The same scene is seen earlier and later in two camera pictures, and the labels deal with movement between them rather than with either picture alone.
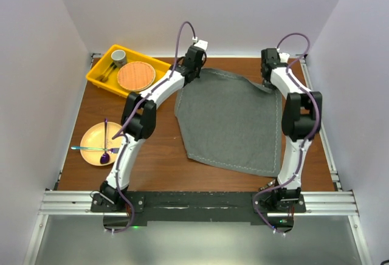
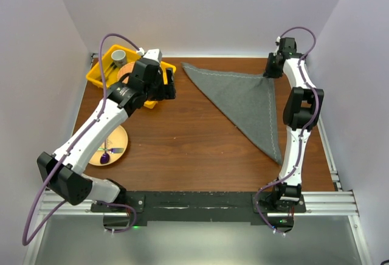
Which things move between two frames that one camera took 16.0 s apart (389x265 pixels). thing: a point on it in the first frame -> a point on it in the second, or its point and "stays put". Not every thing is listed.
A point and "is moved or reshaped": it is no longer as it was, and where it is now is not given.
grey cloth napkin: [230, 121] is moved or reshaped
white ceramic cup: [119, 58] stays put
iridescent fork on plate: [113, 150] stays put
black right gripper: [267, 84] -> [268, 71]
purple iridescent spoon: [104, 158] stays put
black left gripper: [197, 76] -> [167, 90]
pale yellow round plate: [94, 137] stays put
